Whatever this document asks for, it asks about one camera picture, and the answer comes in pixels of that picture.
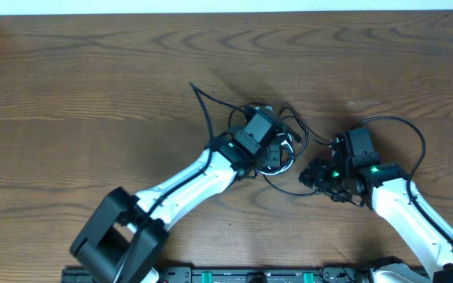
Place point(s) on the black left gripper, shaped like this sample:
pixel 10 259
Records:
pixel 273 158

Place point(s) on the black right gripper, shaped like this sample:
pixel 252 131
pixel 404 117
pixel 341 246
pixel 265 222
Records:
pixel 316 171

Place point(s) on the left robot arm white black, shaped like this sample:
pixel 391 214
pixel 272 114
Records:
pixel 125 235

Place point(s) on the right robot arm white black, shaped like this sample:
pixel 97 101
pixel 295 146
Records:
pixel 386 190

